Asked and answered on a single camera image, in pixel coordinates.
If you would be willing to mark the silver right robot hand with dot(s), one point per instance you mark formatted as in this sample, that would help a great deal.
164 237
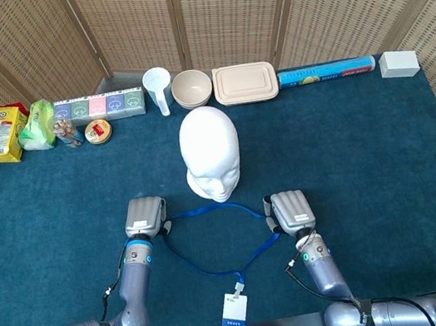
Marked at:
292 211

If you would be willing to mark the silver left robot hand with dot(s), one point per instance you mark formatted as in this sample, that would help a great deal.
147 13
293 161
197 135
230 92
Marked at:
145 216

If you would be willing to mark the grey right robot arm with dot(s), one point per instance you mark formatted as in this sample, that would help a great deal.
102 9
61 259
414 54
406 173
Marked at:
326 274

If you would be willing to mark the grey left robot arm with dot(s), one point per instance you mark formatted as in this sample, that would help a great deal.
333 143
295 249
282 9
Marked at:
133 283

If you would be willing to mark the blue felt table mat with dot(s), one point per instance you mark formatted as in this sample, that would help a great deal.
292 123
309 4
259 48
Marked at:
59 199

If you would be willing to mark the round yellow tin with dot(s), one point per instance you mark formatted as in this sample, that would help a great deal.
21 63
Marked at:
98 132

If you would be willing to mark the white foam mannequin head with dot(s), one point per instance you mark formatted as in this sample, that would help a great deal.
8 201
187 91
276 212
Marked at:
208 143

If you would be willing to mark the clear jar with sticks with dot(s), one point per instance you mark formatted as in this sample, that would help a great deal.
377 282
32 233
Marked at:
67 132

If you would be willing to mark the pastel five-colour box pack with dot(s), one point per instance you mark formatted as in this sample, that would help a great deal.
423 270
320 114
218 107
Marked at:
98 108

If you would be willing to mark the beige bowl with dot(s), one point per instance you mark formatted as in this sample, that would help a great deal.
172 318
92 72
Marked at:
191 105
191 85

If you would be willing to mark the white plastic measuring cup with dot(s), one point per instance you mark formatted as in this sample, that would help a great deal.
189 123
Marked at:
157 81

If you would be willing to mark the beige lidded lunch box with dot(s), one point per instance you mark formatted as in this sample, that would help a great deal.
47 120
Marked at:
245 82

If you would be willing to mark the green snack bag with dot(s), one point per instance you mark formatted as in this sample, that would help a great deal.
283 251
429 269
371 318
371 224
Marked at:
36 127

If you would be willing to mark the blue food wrap roll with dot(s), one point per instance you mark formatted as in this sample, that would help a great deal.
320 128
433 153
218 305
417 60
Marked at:
324 72

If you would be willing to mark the white cardboard box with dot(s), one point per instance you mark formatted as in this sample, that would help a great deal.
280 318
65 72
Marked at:
398 63

